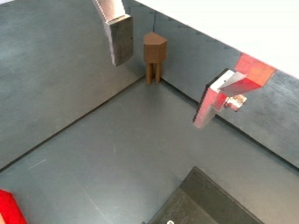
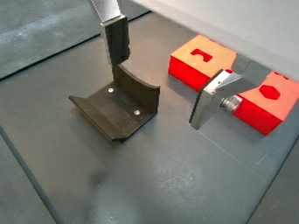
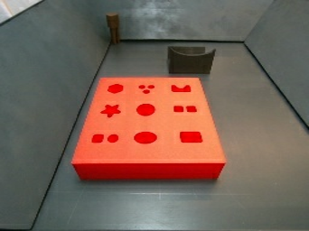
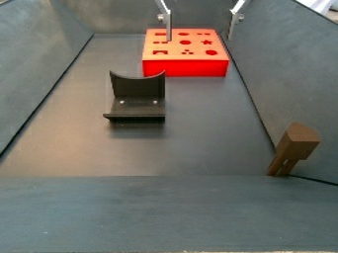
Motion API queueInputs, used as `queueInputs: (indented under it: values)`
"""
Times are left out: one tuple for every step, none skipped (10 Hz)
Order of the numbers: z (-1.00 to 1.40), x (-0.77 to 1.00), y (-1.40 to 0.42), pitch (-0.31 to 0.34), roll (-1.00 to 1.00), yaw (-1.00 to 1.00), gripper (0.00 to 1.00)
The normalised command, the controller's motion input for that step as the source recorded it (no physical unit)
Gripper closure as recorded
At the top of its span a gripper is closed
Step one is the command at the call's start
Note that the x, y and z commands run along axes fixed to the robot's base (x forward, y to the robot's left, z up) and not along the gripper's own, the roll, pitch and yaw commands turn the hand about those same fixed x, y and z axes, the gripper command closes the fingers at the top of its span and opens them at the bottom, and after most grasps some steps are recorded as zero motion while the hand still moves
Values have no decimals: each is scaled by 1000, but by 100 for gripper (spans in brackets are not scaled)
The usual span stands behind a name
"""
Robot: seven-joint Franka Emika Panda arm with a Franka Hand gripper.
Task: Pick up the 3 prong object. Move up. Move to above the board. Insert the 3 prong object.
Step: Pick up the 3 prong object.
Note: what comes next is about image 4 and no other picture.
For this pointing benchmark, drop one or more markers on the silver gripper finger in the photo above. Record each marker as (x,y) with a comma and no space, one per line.
(237,16)
(165,16)

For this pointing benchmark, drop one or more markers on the brown three prong block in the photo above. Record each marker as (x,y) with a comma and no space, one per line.
(297,144)

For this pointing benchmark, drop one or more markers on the red shape sorter board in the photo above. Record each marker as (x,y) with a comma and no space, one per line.
(195,54)

